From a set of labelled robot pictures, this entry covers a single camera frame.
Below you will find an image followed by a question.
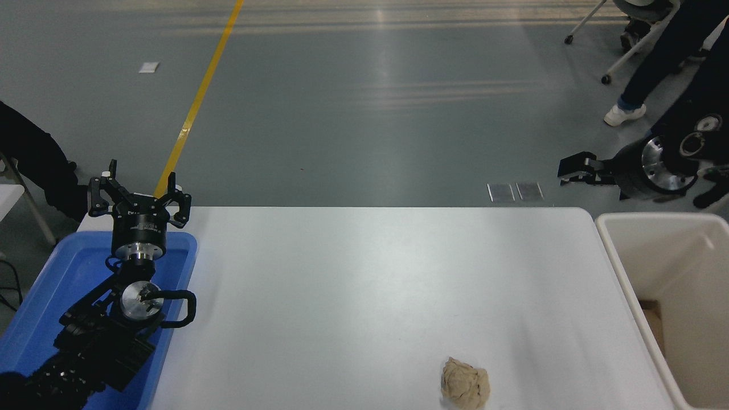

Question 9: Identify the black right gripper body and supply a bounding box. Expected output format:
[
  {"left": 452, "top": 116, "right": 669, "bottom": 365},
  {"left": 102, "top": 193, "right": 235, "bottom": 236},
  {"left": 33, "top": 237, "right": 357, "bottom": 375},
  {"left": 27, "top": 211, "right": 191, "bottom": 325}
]
[{"left": 613, "top": 140, "right": 679, "bottom": 202}]

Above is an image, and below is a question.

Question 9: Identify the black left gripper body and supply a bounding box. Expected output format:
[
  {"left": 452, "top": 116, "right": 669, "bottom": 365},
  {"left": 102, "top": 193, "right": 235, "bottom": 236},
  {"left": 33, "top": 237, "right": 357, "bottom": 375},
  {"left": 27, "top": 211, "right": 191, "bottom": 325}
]
[{"left": 112, "top": 204, "right": 170, "bottom": 249}]

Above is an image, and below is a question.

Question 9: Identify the blue plastic tray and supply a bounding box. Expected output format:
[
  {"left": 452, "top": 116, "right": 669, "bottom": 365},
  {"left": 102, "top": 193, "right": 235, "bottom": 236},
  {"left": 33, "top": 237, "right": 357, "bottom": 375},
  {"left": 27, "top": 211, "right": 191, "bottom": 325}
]
[{"left": 0, "top": 230, "right": 199, "bottom": 410}]

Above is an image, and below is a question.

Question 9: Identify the seated person in black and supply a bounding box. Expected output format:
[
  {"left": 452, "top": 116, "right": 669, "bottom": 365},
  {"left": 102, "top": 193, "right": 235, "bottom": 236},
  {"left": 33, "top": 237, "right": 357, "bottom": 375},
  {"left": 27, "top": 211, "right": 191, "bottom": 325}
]
[{"left": 0, "top": 100, "right": 92, "bottom": 223}]

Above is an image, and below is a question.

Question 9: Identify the white side table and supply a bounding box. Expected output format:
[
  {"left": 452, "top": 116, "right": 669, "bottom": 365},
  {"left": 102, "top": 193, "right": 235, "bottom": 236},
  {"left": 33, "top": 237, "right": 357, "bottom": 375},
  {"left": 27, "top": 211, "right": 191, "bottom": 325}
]
[{"left": 0, "top": 149, "right": 58, "bottom": 247}]

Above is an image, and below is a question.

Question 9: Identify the white wheeled office chair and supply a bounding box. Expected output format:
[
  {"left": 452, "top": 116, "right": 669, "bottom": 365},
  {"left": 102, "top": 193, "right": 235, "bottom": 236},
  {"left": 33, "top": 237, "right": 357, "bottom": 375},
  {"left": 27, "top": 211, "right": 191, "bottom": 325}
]
[{"left": 564, "top": 0, "right": 682, "bottom": 85}]

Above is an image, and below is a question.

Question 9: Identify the large pale plastic bin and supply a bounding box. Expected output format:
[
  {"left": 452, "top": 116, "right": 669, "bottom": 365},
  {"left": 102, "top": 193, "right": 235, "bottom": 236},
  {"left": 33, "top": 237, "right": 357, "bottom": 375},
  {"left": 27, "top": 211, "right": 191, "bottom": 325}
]
[{"left": 595, "top": 212, "right": 729, "bottom": 410}]

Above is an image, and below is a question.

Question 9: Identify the standing person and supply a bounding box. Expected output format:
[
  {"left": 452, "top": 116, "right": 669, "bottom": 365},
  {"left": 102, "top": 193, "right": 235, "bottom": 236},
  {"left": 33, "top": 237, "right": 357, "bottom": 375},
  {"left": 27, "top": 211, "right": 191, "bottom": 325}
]
[{"left": 604, "top": 0, "right": 729, "bottom": 128}]

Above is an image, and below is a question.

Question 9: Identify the person seated on chair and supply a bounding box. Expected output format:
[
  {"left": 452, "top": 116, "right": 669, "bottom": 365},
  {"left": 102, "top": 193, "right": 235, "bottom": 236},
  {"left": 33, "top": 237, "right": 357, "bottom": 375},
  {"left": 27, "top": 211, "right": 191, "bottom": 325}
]
[{"left": 620, "top": 17, "right": 648, "bottom": 52}]

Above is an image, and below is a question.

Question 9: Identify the crumpled tan paper ball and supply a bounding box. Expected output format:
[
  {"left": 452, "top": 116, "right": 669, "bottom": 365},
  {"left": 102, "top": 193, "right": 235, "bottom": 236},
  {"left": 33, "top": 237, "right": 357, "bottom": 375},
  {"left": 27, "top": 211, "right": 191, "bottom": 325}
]
[{"left": 440, "top": 357, "right": 491, "bottom": 410}]

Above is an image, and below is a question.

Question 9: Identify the thin black cable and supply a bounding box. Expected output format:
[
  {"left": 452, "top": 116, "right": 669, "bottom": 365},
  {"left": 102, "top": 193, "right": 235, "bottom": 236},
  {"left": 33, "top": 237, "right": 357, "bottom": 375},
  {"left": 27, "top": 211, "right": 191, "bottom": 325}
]
[{"left": 0, "top": 259, "right": 24, "bottom": 313}]

